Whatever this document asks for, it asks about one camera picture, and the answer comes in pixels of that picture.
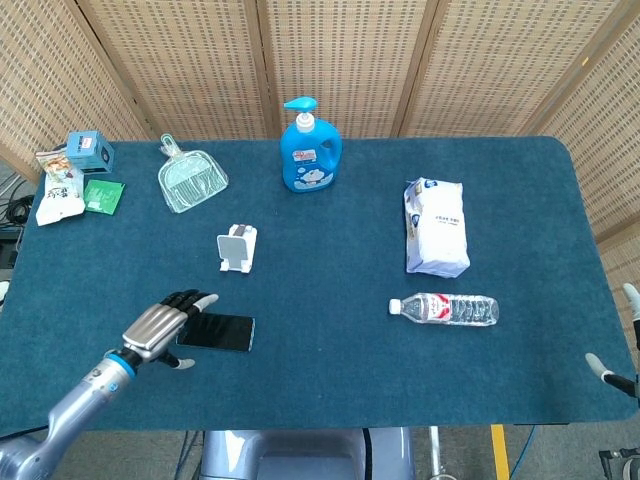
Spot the white snack bag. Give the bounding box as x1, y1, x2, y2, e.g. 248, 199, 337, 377
33, 149, 87, 227

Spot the black cable bundle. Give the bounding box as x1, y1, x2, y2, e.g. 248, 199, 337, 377
0, 174, 37, 236

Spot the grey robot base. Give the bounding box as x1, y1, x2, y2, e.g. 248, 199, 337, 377
198, 427, 417, 480

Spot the green sachet packet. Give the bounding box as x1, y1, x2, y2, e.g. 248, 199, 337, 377
83, 178, 127, 216

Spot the small blue cardboard box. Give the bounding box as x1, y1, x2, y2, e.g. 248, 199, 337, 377
65, 130, 116, 175

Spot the white tissue pack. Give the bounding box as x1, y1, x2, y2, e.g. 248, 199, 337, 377
402, 176, 472, 279

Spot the blue table mat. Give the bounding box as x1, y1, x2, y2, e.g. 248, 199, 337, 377
0, 135, 639, 437

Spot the black smartphone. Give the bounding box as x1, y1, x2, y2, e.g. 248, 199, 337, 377
175, 312, 256, 353

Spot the clear green plastic dustpan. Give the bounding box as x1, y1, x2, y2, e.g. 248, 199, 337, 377
157, 133, 230, 215

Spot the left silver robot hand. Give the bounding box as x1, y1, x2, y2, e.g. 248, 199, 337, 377
121, 289, 220, 371

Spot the clear plastic water bottle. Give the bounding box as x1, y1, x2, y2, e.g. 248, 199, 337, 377
388, 292, 500, 327

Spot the blue detergent pump bottle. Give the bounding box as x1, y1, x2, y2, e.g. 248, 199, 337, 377
279, 97, 344, 194

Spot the white phone stand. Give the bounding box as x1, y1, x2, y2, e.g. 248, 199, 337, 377
216, 224, 259, 275

